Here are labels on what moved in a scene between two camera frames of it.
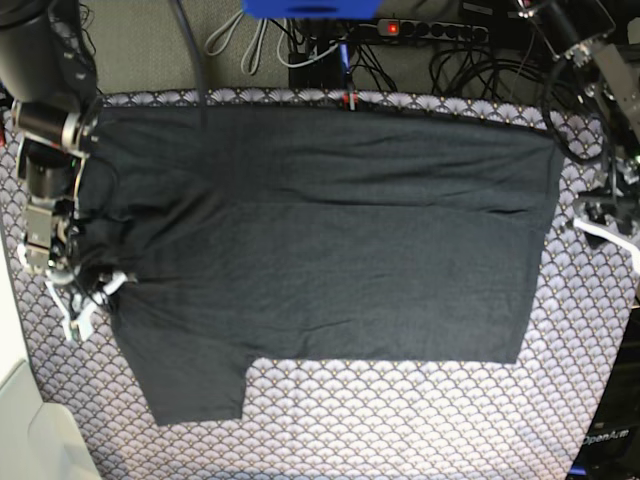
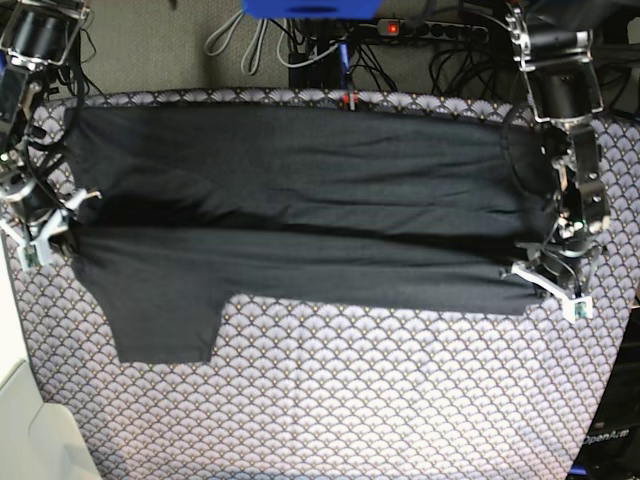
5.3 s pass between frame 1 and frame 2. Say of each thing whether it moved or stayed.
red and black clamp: stayed
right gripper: moved
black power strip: stayed
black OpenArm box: stayed
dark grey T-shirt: moved
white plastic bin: stayed
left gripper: moved
